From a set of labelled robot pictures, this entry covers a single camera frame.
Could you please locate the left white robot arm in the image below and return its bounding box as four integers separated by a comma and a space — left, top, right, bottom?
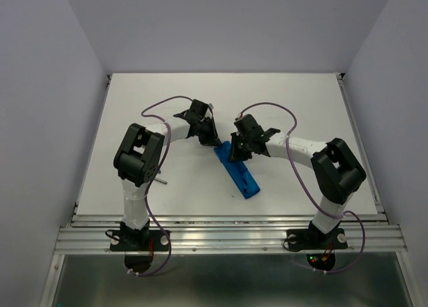
113, 99, 221, 249

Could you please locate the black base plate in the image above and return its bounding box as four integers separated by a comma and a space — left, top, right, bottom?
282, 228, 348, 252
105, 229, 169, 252

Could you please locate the aluminium rail frame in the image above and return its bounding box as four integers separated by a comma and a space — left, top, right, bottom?
39, 73, 415, 307

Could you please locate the blue cloth napkin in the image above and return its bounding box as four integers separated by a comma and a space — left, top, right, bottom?
214, 141, 260, 199

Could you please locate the silver metal fork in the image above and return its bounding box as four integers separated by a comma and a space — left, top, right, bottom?
154, 177, 168, 185

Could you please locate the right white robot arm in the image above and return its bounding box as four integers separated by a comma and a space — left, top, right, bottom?
229, 114, 366, 247

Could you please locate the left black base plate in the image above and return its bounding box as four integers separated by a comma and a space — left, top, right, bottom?
105, 229, 169, 252

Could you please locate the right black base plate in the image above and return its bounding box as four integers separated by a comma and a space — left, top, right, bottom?
282, 228, 348, 252

